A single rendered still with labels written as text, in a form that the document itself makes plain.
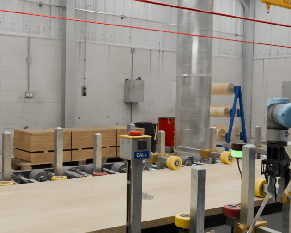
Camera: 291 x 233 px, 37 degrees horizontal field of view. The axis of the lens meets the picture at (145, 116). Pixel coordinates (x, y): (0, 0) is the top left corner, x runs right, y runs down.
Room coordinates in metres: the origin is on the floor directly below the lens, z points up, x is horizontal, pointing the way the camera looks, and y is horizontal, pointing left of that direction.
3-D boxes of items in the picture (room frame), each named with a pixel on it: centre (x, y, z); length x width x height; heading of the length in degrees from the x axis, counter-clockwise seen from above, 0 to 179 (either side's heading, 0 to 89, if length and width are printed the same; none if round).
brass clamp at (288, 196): (1.75, -0.61, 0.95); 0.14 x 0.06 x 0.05; 125
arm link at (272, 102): (1.51, -0.46, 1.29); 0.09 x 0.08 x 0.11; 1
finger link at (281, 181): (1.50, -0.47, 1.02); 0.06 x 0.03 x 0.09; 146
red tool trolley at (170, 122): (10.17, -0.68, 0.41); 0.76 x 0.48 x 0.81; 135
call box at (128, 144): (1.30, 0.03, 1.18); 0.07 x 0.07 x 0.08; 35
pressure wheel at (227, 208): (1.70, -0.36, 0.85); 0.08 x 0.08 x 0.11
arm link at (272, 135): (1.51, -0.46, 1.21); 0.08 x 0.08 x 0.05
